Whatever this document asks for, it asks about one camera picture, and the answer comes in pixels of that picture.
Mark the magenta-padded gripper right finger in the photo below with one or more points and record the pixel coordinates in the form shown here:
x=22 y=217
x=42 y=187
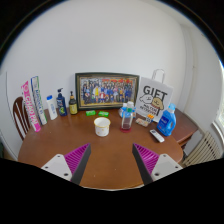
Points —
x=163 y=165

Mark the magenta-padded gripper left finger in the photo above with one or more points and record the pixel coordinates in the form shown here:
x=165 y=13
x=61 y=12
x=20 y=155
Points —
x=60 y=165

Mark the clear bottle with green label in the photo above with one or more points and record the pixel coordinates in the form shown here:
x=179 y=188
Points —
x=127 y=120

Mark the white remote control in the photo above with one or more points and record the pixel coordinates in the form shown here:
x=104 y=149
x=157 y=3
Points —
x=156 y=135

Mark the blue detergent bottle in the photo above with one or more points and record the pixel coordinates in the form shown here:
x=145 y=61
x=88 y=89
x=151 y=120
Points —
x=166 y=123

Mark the white radiator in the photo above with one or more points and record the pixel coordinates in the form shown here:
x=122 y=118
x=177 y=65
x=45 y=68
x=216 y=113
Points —
x=203 y=148

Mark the dark wooden side table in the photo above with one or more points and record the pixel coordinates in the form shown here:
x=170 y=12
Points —
x=185 y=126

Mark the small floral pouch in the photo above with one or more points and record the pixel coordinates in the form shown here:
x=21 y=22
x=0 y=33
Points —
x=142 y=122

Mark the puzzle cube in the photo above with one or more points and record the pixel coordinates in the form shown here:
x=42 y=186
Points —
x=150 y=118

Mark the flat round red coaster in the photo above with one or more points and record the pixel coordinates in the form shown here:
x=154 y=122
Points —
x=125 y=130

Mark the white mug with yellow rim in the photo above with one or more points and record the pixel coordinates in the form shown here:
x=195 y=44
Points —
x=102 y=128

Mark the white bottle with blue cap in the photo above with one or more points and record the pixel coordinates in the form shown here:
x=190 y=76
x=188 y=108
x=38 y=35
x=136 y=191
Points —
x=52 y=108

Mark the blue tissue pack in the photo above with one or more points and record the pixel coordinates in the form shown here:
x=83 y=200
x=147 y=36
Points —
x=134 y=112

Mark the dark blue pump bottle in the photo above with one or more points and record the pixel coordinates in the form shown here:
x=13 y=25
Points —
x=61 y=105

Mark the small green box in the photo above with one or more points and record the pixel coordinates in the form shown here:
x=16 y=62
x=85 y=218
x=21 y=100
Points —
x=103 y=113
x=90 y=113

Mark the amber pump bottle yellow label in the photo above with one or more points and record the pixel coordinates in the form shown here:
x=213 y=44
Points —
x=73 y=106

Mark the dark wooden chair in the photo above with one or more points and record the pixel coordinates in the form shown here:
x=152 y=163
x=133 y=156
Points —
x=18 y=116

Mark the pink shuttlecock tube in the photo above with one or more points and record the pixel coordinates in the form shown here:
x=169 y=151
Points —
x=31 y=106

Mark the white refrigerator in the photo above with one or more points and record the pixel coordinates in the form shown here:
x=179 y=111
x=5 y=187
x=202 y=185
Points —
x=5 y=126

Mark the white printed gift bag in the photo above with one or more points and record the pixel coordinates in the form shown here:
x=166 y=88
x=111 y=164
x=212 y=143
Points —
x=155 y=98

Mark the white and blue shuttlecock tube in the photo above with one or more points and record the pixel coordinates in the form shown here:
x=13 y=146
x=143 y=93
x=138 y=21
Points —
x=39 y=100

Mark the framed group photo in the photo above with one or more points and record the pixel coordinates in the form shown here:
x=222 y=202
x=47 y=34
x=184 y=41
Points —
x=106 y=90

